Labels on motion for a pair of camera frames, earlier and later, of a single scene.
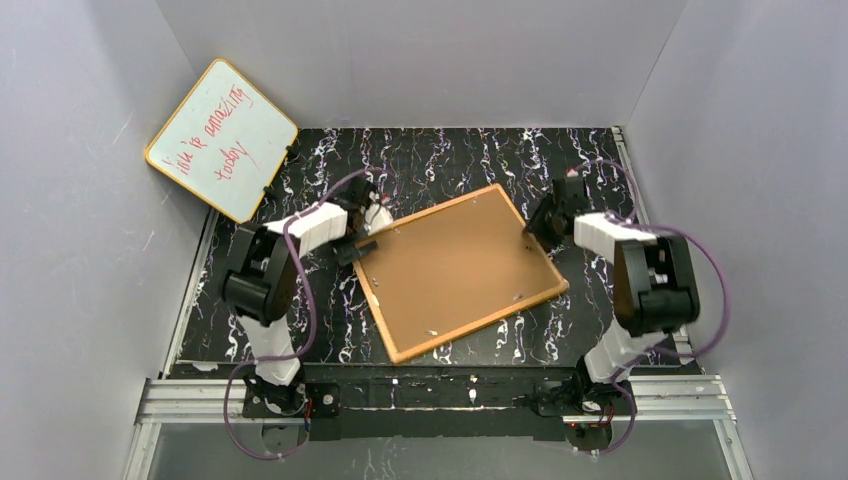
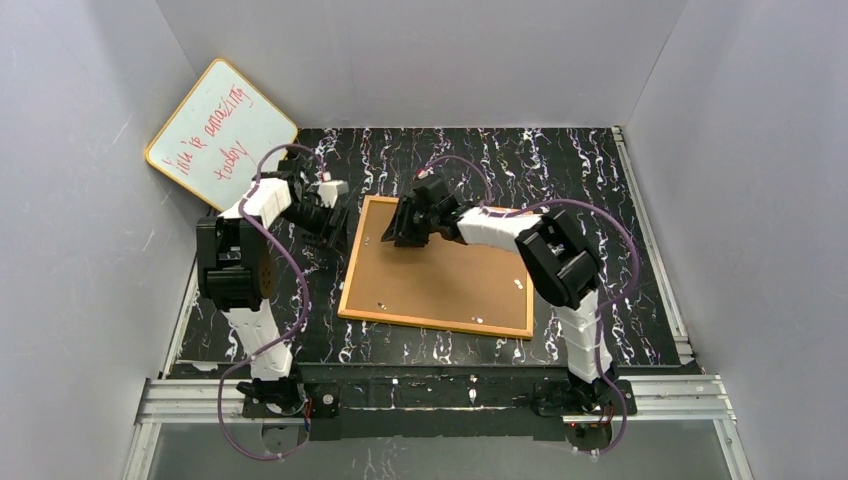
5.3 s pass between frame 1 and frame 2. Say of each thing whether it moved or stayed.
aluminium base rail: stayed
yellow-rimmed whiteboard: stayed
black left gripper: moved
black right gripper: moved
